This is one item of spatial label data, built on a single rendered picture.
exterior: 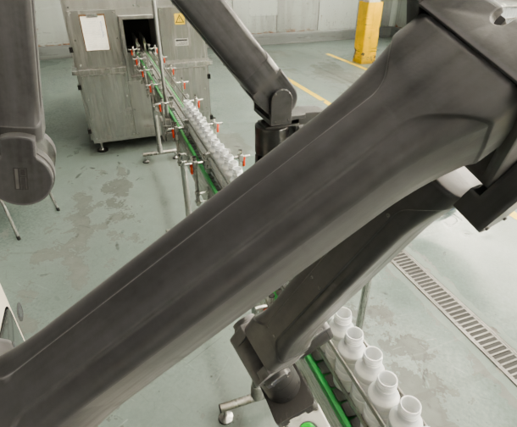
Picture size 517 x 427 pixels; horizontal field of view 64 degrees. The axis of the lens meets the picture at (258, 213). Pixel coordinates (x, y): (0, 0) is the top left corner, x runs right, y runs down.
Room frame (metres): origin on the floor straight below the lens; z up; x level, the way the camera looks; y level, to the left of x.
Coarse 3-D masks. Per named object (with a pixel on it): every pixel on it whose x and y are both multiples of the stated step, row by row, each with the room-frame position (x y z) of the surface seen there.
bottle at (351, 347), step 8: (352, 328) 0.61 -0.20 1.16; (344, 336) 0.60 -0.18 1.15; (352, 336) 0.61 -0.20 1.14; (360, 336) 0.60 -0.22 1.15; (344, 344) 0.59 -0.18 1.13; (352, 344) 0.58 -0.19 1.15; (360, 344) 0.58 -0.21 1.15; (344, 352) 0.58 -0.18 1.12; (352, 352) 0.58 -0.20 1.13; (360, 352) 0.58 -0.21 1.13; (336, 360) 0.59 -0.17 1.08; (344, 360) 0.58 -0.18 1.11; (352, 360) 0.57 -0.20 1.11; (336, 368) 0.59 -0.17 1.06; (352, 368) 0.57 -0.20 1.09; (344, 376) 0.57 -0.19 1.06; (336, 384) 0.58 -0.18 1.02; (344, 384) 0.57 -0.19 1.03
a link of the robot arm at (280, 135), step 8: (264, 120) 0.65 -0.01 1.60; (256, 128) 0.65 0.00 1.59; (264, 128) 0.64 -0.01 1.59; (272, 128) 0.64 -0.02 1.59; (280, 128) 0.64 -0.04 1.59; (288, 128) 0.65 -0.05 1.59; (296, 128) 0.65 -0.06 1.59; (256, 136) 0.65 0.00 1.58; (264, 136) 0.63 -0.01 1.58; (272, 136) 0.63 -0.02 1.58; (280, 136) 0.63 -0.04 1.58; (288, 136) 0.66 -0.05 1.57; (256, 144) 0.65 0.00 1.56; (264, 144) 0.63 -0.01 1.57; (272, 144) 0.63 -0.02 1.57; (256, 152) 0.65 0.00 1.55; (264, 152) 0.63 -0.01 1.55
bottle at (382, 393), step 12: (384, 372) 0.50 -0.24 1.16; (372, 384) 0.51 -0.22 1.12; (384, 384) 0.52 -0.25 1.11; (396, 384) 0.48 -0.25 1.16; (372, 396) 0.48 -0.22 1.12; (384, 396) 0.47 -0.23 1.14; (396, 396) 0.48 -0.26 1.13; (384, 408) 0.46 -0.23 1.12; (372, 420) 0.47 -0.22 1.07; (384, 420) 0.46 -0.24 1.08
